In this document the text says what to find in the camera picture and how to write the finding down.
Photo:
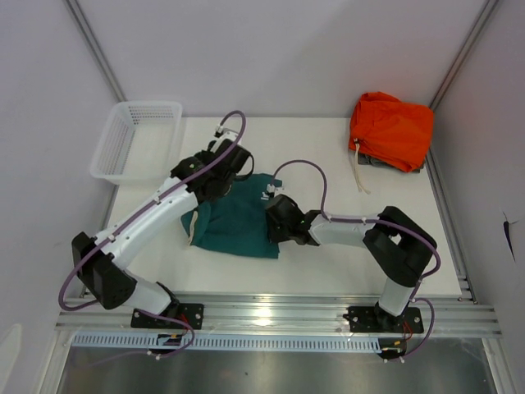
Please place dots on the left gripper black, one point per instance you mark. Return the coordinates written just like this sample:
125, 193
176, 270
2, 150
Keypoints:
206, 155

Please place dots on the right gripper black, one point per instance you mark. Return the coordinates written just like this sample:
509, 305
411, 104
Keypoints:
273, 236

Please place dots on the teal green shorts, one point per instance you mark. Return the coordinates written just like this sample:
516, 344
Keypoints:
236, 223

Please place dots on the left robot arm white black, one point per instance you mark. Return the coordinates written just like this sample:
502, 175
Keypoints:
101, 262

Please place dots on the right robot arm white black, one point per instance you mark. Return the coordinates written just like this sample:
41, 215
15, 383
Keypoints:
402, 249

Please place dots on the grey folded shorts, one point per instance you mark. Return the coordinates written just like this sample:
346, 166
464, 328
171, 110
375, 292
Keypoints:
361, 159

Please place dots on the orange folded shorts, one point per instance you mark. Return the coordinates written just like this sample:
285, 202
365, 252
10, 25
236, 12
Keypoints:
390, 130

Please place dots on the white plastic basket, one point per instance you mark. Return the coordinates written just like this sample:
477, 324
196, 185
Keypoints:
138, 142

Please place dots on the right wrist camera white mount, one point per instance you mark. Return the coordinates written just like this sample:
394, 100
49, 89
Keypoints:
272, 190

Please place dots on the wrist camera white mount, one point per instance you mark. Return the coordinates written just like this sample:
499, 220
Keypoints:
223, 133
272, 190

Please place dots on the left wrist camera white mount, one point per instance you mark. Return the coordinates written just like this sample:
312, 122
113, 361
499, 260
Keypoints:
223, 133

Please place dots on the aluminium mounting rail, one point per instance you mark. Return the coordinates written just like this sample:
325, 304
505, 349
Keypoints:
295, 315

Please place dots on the white slotted cable duct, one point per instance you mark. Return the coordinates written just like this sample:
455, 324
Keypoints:
153, 341

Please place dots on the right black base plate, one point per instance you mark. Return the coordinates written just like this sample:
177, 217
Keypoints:
373, 319

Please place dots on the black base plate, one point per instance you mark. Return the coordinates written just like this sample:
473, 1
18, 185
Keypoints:
189, 313
373, 319

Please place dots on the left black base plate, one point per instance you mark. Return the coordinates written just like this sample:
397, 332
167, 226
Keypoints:
189, 313

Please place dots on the left aluminium frame post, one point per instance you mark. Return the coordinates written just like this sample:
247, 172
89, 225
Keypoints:
95, 49

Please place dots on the aluminium frame post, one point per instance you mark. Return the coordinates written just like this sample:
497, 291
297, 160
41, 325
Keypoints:
95, 49
482, 20

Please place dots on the right aluminium frame post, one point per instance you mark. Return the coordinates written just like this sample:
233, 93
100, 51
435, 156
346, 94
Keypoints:
482, 20

